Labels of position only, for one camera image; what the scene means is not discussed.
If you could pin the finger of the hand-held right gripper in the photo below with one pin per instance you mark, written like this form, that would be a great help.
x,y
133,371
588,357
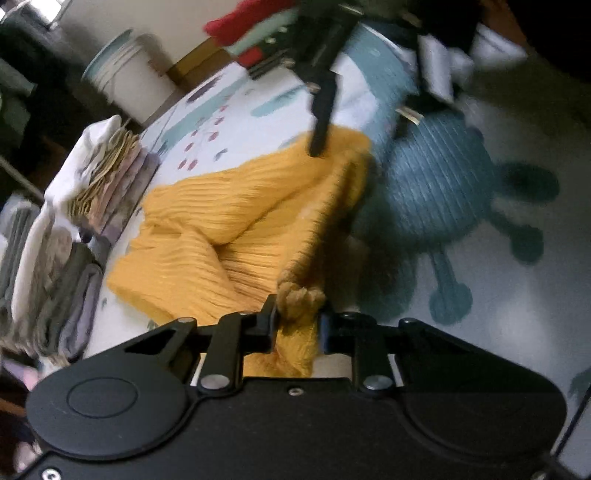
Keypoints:
x,y
323,115

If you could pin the white plastic bucket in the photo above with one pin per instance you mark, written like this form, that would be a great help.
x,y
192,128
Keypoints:
x,y
134,78

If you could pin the red cloth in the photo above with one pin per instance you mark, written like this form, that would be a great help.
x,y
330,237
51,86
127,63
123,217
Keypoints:
x,y
240,21

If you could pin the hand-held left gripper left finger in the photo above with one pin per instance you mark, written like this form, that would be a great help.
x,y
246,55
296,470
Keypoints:
x,y
267,328

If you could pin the mint green cloth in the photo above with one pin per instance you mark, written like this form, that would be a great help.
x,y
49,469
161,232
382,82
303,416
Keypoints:
x,y
268,34

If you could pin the stack of folded pastel clothes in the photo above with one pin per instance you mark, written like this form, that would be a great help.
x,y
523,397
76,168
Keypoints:
x,y
111,180

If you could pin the folded lavender garment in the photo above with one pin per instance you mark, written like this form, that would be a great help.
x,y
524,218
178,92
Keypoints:
x,y
83,314

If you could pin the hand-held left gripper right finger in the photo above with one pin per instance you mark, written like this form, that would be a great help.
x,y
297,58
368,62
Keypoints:
x,y
326,333

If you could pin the wooden baseboard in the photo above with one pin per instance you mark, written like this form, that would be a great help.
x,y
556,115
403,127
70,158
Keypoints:
x,y
198,62

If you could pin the yellow ribbed knit sweater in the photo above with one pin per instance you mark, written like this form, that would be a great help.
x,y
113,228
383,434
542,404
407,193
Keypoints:
x,y
240,198

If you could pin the folded grey garment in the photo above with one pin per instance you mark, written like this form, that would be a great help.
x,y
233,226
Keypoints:
x,y
60,300

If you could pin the cartoon printed play mat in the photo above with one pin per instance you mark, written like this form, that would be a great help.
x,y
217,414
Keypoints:
x,y
508,286

